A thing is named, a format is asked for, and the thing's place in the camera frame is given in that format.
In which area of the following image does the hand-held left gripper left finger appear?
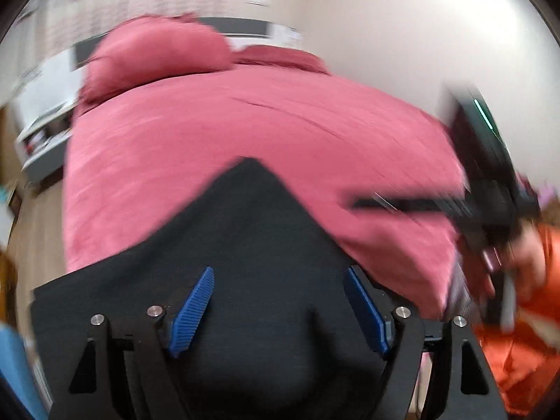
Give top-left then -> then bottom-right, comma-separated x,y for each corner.
48,266 -> 216,420

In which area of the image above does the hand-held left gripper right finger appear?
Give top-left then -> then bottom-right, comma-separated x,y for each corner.
343,266 -> 510,420

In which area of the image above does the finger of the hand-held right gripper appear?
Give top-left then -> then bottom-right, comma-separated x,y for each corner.
352,193 -> 477,229

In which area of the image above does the black garment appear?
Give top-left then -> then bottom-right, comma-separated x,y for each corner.
28,156 -> 438,420

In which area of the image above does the person's right hand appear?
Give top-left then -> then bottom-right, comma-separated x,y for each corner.
510,222 -> 553,302

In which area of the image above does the person's orange clothing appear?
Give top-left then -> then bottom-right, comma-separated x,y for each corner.
475,222 -> 560,417

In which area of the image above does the bed with pink sheet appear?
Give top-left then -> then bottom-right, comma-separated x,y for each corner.
61,48 -> 472,321

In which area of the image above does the blue cloth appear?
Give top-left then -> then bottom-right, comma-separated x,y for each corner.
0,323 -> 50,420

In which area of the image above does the flat pink pillow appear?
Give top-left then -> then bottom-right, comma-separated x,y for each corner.
234,45 -> 332,76

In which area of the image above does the dark grey headboard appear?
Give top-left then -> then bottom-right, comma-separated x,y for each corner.
72,16 -> 273,71

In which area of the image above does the white shelf cabinet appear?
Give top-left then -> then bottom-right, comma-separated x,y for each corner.
14,47 -> 83,183

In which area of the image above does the large pink pillow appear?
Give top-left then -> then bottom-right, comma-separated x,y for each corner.
79,14 -> 233,106

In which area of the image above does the white wall poster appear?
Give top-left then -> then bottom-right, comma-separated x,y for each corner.
270,23 -> 303,45

